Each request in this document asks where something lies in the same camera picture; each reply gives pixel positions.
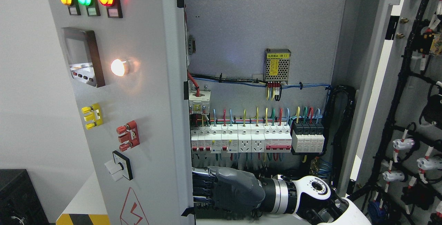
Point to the white socket breaker row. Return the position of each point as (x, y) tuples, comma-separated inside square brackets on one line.
[(241, 138)]

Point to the black digital power meter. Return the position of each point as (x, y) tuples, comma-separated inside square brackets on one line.
[(83, 56)]

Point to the black surge protector block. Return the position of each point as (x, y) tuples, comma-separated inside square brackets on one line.
[(307, 138)]

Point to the red terminal connector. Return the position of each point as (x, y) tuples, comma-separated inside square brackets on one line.
[(128, 136)]

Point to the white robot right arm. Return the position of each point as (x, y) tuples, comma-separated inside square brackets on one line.
[(310, 199)]

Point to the white current transformers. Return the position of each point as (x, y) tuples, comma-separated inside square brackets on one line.
[(199, 104)]

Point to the grey cabinet door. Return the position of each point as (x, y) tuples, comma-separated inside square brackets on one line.
[(151, 37), (390, 53)]

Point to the metal mesh power supply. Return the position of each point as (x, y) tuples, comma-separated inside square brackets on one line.
[(276, 64)]

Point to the white indicator lamp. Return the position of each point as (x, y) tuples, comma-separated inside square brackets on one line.
[(119, 67)]

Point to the black box at left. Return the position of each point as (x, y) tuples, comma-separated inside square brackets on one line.
[(19, 202)]

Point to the white rotary switch left door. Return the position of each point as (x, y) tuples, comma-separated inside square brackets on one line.
[(119, 167)]

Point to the red electric hazard sticker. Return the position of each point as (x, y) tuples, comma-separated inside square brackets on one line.
[(132, 212)]

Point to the yellow terminal connector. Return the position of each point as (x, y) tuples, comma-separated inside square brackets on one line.
[(93, 116)]

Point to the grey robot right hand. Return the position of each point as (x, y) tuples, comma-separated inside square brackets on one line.
[(227, 188)]

